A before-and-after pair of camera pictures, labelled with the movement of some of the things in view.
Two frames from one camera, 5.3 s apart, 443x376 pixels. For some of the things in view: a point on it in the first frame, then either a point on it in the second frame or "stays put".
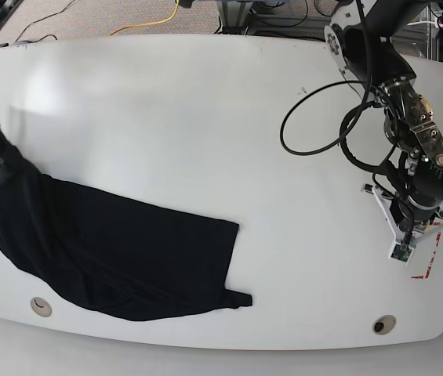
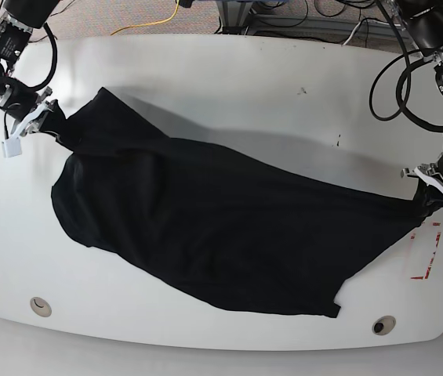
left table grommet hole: (41, 307) stays put
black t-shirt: (118, 259) → (231, 227)
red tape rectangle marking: (434, 251) stays put
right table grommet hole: (383, 324) stays put
